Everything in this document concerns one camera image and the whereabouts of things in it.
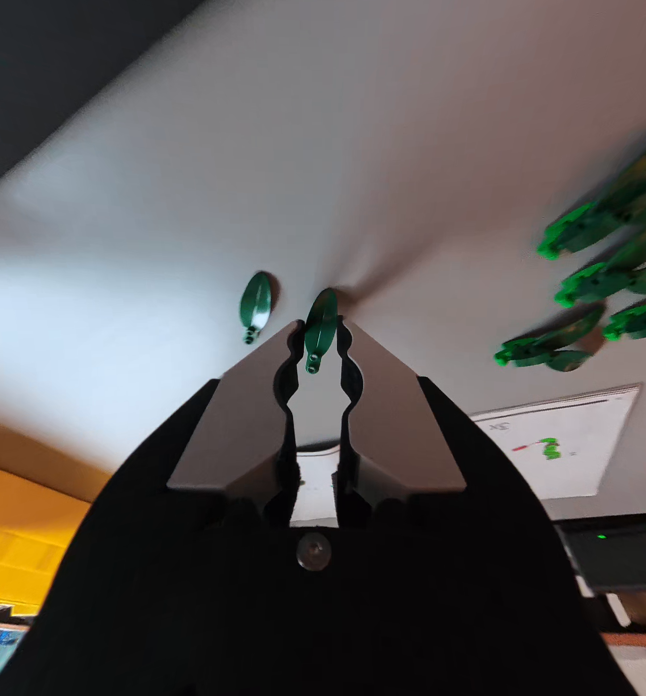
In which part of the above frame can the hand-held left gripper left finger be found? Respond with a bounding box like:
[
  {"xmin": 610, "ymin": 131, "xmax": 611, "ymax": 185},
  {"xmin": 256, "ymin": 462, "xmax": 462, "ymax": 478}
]
[{"xmin": 166, "ymin": 320, "xmax": 305, "ymax": 528}]

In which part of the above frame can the dark green lego leaf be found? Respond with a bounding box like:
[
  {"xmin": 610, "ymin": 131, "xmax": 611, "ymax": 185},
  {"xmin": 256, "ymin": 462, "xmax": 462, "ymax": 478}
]
[
  {"xmin": 304, "ymin": 287, "xmax": 339, "ymax": 376},
  {"xmin": 239, "ymin": 271, "xmax": 273, "ymax": 346}
]

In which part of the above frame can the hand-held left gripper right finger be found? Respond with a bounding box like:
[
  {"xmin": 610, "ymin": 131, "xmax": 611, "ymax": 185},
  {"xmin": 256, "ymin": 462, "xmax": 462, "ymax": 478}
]
[{"xmin": 334, "ymin": 315, "xmax": 467, "ymax": 528}]

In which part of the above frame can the yellow plastic bin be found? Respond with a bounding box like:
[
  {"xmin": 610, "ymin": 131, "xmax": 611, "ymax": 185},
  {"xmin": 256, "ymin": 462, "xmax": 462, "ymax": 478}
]
[{"xmin": 0, "ymin": 419, "xmax": 112, "ymax": 615}]

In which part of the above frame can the black box with green lights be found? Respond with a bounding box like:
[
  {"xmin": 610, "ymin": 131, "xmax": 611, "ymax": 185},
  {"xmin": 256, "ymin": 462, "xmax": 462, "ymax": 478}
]
[{"xmin": 554, "ymin": 511, "xmax": 646, "ymax": 596}]

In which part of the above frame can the open lego instruction booklet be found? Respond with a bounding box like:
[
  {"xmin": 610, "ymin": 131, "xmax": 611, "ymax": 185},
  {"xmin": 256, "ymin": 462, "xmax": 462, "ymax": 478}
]
[{"xmin": 295, "ymin": 383, "xmax": 641, "ymax": 527}]

